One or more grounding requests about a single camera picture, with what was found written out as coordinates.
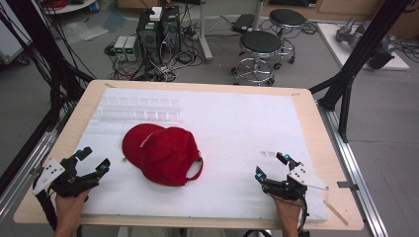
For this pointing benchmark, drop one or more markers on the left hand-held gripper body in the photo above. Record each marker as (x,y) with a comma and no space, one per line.
(67,182)

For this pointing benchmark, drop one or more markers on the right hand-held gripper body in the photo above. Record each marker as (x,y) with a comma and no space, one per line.
(290,186)

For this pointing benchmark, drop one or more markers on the red baseball cap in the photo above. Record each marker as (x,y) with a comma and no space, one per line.
(164,154)

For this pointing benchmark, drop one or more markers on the person's right hand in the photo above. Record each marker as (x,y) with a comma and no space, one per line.
(287,209)

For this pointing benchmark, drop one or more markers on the person's left hand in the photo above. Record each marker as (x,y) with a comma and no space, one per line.
(70,205)

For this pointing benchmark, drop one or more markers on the white foam sheet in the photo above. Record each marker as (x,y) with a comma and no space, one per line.
(230,131)

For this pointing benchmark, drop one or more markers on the thin wooden stick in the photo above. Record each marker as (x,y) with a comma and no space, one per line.
(336,213)

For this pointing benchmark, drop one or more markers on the clear acrylic rack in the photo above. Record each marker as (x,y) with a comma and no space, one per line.
(140,108)

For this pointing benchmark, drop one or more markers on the grey power supply unit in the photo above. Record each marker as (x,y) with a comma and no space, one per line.
(132,48)
(120,47)

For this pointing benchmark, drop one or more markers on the black round stool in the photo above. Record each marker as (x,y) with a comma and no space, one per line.
(287,17)
(260,42)

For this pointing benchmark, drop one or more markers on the white floor board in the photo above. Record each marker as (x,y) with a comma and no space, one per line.
(332,42)

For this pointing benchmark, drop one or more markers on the black computer tower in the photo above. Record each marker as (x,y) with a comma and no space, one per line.
(149,36)
(171,29)

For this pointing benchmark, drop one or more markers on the flat black device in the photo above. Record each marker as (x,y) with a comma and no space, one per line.
(243,23)

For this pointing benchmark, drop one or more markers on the round white table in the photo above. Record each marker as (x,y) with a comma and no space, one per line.
(70,6)

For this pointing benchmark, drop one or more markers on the grey metal stand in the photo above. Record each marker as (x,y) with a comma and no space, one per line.
(204,33)

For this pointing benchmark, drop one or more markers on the white box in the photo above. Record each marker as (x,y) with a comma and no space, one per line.
(155,14)

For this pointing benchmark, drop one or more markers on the aluminium rail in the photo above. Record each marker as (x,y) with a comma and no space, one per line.
(19,177)
(355,171)

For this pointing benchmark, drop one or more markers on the small metal bracket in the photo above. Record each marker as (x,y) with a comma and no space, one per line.
(347,186)

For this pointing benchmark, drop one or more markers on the black frame post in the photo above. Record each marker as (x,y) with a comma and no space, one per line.
(359,52)
(42,49)

